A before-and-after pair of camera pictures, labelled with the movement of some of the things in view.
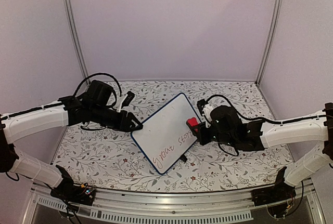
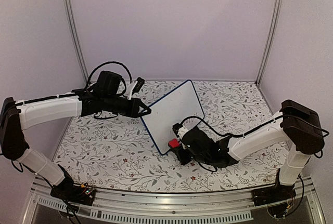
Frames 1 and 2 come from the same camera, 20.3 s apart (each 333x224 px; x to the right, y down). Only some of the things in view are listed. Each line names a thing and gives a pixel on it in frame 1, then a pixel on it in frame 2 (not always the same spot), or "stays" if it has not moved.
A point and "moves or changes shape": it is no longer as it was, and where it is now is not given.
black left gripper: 127,124 → 133,111
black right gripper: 200,134 → 183,159
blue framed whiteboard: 164,136 moves or changes shape
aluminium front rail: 122,207 stays
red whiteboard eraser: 192,121 → 174,143
